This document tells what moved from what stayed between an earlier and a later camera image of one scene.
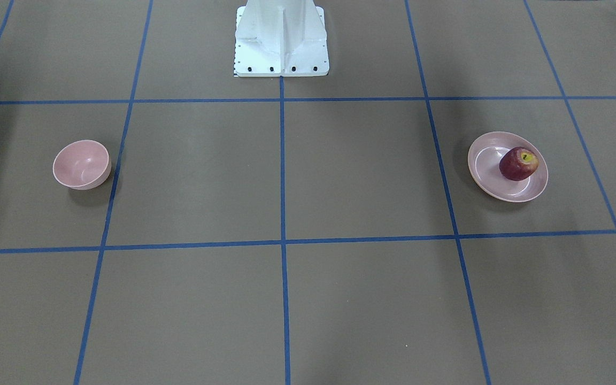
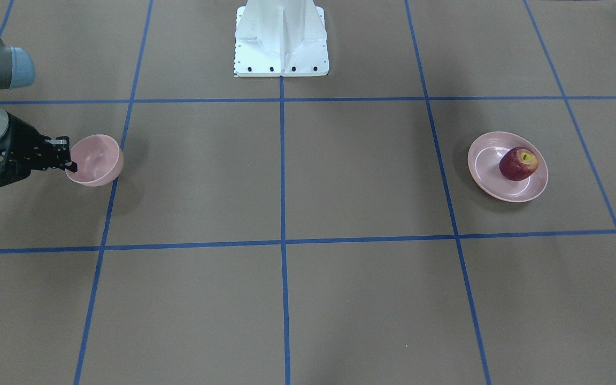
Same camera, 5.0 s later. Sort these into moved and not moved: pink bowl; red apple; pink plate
Moved: pink bowl
Not moved: pink plate; red apple
